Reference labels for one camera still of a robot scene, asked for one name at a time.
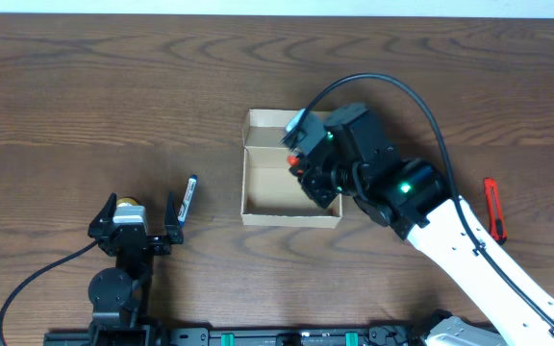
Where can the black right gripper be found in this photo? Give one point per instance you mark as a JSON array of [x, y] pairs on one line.
[[316, 185]]

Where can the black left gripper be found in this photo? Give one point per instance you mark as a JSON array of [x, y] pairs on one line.
[[133, 238]]

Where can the red and black multitool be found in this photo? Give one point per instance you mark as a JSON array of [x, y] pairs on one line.
[[293, 161]]

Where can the blue capped white marker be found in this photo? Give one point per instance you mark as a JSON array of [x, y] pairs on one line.
[[188, 196]]

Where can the red utility knife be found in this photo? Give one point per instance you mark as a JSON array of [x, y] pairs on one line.
[[497, 228]]

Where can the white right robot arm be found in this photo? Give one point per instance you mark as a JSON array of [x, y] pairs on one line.
[[348, 153]]

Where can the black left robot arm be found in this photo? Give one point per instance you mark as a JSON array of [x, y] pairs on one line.
[[120, 294]]

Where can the open cardboard box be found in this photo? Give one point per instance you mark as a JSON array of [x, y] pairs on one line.
[[270, 195]]

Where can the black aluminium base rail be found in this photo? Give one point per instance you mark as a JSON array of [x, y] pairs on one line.
[[258, 336]]

